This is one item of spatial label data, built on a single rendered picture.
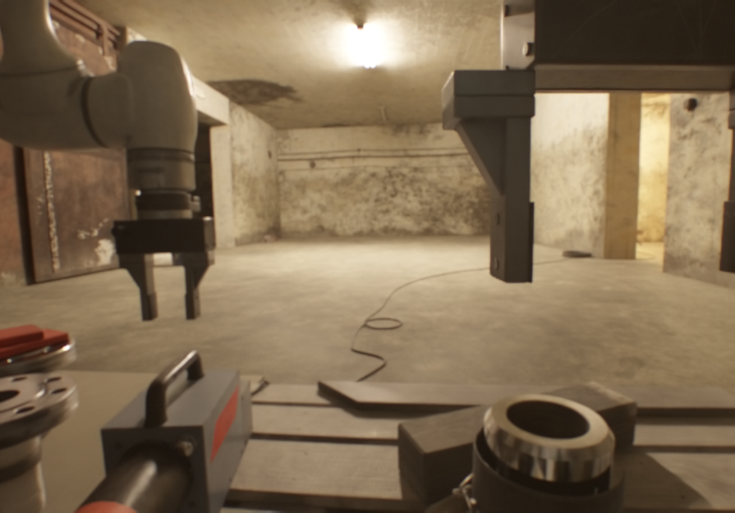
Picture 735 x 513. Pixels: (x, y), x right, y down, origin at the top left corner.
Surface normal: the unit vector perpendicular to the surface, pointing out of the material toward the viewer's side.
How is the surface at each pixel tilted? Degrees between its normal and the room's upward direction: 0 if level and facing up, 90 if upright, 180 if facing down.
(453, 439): 0
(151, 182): 90
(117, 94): 87
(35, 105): 111
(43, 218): 90
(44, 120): 115
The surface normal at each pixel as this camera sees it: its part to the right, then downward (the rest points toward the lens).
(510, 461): -0.80, 0.07
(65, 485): -0.02, -0.99
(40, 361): 0.88, 0.04
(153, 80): 0.38, 0.02
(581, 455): 0.04, -0.51
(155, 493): 0.76, -0.65
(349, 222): -0.11, 0.11
